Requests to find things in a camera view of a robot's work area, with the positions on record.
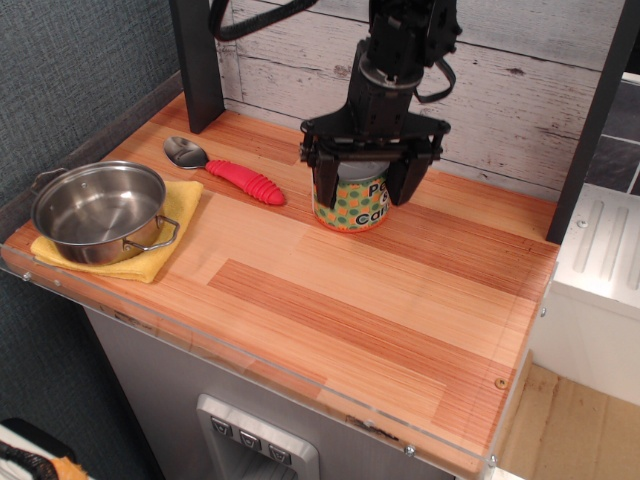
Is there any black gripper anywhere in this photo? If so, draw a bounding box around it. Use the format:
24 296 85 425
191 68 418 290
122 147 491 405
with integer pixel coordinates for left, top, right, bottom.
300 64 451 209

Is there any grey toy fridge cabinet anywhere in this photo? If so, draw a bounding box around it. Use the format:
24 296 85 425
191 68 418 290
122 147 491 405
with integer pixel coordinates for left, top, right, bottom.
87 309 453 479

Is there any white toy sink unit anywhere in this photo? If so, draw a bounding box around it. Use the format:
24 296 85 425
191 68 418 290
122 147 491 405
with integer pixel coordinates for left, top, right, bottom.
529 73 639 403

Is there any red handled metal spoon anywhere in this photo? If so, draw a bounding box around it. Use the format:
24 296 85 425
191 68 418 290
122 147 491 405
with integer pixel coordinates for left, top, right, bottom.
163 136 286 206

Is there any dark right post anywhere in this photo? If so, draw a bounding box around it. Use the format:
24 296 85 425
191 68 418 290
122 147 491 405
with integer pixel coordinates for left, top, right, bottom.
546 0 639 245

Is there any clear acrylic edge guard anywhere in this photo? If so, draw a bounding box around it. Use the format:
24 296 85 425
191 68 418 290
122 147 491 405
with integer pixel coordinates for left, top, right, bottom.
1 245 498 479

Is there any yellow folded cloth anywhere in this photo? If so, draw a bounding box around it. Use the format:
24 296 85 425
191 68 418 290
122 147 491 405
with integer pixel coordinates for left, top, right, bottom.
30 179 205 285

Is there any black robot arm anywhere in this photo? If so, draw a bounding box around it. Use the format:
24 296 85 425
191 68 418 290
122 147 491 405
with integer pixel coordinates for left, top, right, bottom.
300 1 462 207

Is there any silver dispenser panel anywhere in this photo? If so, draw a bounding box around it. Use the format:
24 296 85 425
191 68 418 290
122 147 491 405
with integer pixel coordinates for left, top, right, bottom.
196 394 320 479

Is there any black braided cable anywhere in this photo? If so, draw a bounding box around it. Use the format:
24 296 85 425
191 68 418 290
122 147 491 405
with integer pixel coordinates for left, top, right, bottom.
207 0 321 43

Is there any stainless steel pot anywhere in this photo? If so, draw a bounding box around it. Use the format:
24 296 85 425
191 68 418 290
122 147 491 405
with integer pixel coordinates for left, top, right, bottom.
31 160 181 265

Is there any orange object bottom left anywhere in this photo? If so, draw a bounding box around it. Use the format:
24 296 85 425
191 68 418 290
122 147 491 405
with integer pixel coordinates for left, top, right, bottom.
50 457 90 480

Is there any peas and carrots toy can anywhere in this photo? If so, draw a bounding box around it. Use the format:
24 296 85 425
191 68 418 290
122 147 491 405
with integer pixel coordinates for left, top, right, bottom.
312 162 391 233

